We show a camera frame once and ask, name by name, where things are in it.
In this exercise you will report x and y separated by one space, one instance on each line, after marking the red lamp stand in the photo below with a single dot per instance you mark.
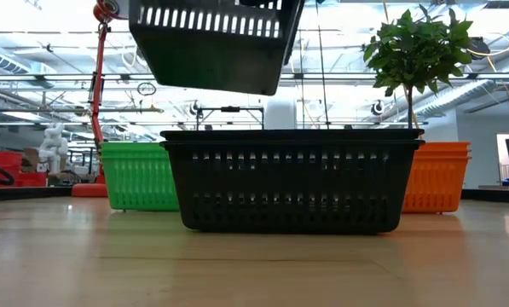
97 85

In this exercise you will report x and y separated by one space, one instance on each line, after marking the silver ceiling duct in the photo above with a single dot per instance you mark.
450 96

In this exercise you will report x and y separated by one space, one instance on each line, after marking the red plastic bin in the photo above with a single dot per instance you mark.
0 158
32 179

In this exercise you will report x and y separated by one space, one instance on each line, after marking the cardboard box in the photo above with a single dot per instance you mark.
30 158

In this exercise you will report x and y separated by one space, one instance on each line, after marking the green leafy small tree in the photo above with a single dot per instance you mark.
416 51

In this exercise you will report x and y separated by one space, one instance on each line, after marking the black gantry frame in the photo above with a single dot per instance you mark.
230 109

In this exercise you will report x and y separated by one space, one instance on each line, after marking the green plastic basket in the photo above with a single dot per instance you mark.
130 152
130 145
139 183

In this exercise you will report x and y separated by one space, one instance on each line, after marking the black aluminium rig frame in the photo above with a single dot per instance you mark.
24 192

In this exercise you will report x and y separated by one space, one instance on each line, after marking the white building pillar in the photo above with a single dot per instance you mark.
279 113

